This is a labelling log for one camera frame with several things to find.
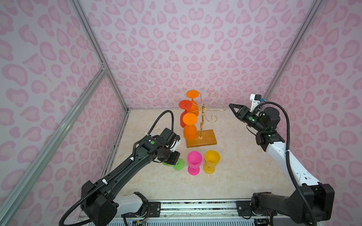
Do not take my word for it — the orange wine glass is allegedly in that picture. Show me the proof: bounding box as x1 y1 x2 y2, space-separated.
186 90 199 117
183 113 198 140

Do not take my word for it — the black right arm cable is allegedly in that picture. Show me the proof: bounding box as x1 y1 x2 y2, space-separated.
253 101 318 226

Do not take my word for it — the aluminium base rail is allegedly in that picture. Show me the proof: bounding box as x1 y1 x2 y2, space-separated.
76 199 298 226

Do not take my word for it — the green wine glass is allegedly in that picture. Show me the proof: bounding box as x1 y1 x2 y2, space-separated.
162 158 184 171

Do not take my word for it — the pink wine glass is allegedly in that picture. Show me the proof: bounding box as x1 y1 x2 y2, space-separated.
187 151 203 176

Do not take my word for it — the orange back wine glass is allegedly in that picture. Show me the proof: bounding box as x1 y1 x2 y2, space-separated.
186 90 199 117

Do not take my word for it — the red wine glass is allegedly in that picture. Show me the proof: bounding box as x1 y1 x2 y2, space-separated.
179 100 192 128

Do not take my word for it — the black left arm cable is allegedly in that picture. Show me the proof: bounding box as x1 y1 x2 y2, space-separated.
58 110 175 226

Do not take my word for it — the yellow wine glass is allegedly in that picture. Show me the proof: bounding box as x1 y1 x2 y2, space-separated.
203 150 221 174

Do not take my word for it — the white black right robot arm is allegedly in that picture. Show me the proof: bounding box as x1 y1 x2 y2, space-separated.
229 102 335 226

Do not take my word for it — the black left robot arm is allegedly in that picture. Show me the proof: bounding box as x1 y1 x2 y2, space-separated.
81 128 180 226

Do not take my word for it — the aluminium diagonal frame bar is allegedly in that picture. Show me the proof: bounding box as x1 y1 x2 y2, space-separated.
1 68 107 226

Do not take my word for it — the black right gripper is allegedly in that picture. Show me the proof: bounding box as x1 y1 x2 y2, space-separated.
229 105 266 133

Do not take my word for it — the orange front wine glass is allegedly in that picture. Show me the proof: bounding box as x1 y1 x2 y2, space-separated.
183 113 198 140

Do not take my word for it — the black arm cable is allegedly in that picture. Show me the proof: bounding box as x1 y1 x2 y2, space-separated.
58 110 175 226
253 101 318 226

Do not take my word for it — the aluminium frame profile left corner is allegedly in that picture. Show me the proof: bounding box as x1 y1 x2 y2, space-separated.
69 0 129 113

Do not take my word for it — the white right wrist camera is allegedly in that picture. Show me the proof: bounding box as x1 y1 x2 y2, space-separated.
250 94 265 112

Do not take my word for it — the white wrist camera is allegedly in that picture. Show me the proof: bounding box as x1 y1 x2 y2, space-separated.
250 94 265 112
169 135 181 152

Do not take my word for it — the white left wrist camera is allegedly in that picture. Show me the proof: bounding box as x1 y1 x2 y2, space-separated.
169 135 181 152

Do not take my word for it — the aluminium frame profile right corner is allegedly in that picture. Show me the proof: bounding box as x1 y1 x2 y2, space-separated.
264 0 325 100

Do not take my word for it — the gold wire wine glass rack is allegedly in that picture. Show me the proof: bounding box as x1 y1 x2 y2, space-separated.
198 93 227 132

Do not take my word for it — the aluminium frame profile corner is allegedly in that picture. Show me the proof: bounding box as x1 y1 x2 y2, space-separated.
69 0 129 113
264 0 325 100

